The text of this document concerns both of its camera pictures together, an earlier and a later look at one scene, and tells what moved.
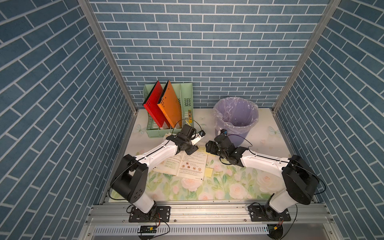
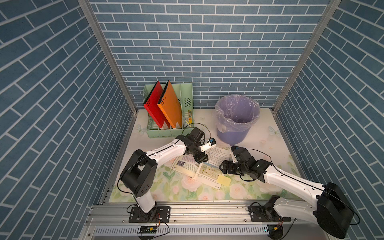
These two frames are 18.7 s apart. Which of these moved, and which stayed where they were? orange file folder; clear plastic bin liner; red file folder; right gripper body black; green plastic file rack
Moved: right gripper body black
Stayed: clear plastic bin liner; red file folder; green plastic file rack; orange file folder
